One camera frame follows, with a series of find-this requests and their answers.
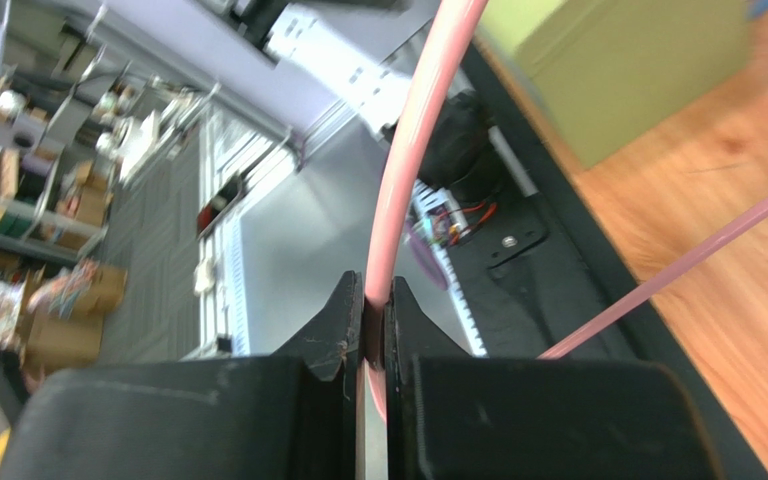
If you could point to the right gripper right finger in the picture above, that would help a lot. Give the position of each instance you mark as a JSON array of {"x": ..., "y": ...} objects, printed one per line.
[{"x": 455, "y": 416}]

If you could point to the olive green box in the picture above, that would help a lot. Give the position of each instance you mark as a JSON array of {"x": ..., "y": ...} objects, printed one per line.
[{"x": 604, "y": 72}]

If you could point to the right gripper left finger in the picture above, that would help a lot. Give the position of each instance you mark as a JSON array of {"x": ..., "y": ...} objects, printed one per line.
[{"x": 294, "y": 414}]

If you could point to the thick pink hanger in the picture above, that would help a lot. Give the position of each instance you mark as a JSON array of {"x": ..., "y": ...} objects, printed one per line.
[{"x": 452, "y": 30}]

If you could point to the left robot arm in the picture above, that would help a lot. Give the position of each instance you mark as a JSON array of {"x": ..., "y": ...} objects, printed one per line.
[{"x": 459, "y": 157}]

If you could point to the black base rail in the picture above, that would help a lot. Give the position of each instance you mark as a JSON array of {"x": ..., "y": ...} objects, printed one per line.
[{"x": 541, "y": 267}]

